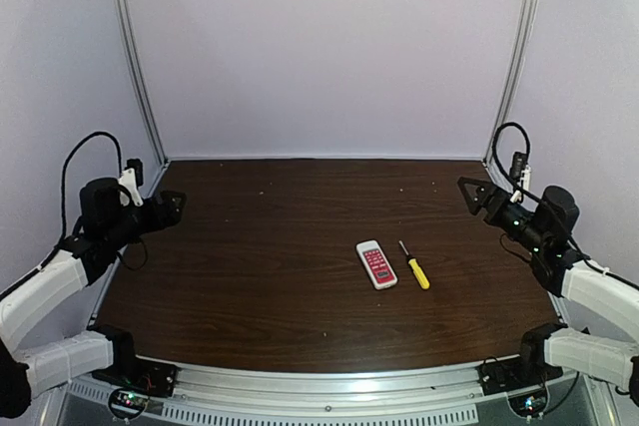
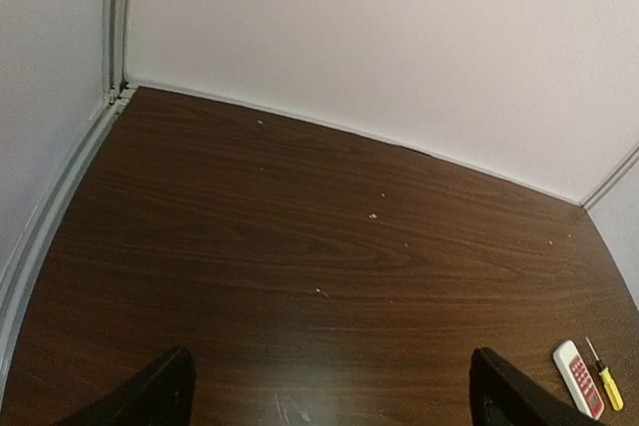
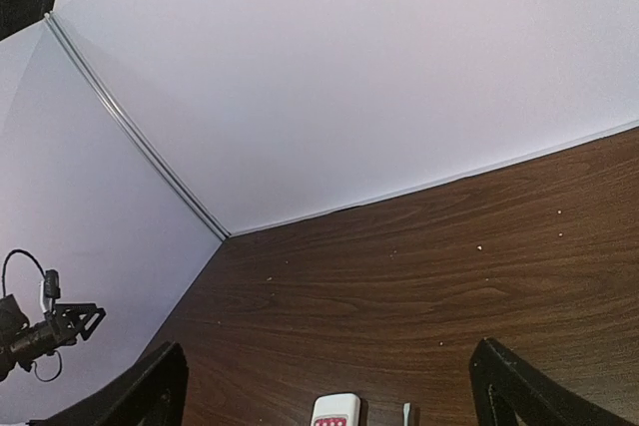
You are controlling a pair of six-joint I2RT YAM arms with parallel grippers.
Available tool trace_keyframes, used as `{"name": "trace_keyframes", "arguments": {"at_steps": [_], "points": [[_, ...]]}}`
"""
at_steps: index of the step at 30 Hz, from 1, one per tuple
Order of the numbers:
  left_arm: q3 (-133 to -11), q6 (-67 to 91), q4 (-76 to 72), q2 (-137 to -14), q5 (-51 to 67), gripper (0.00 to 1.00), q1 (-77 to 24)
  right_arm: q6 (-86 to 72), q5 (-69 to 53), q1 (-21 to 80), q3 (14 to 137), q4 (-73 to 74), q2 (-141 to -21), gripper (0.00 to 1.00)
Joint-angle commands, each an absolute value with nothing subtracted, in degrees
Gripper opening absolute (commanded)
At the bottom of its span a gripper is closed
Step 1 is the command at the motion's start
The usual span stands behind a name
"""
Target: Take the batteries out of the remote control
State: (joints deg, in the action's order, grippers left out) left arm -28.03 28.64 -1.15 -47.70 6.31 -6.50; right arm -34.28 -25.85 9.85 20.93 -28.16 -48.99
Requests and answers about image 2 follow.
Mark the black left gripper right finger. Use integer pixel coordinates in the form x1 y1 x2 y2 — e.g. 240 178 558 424
471 347 601 426

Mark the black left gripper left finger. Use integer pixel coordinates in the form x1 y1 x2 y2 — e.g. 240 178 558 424
58 346 194 425

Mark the white remote control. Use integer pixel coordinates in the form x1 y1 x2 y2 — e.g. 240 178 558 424
552 340 605 420

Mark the yellow handled screwdriver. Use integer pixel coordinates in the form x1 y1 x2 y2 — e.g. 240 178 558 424
585 337 624 411

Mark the right aluminium corner post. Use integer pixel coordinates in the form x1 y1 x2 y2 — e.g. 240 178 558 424
580 144 639 211

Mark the aluminium corner post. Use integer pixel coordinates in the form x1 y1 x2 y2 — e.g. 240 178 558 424
102 0 128 104
580 144 639 211

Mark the left aluminium corner post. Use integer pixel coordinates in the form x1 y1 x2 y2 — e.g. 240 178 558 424
102 0 128 104

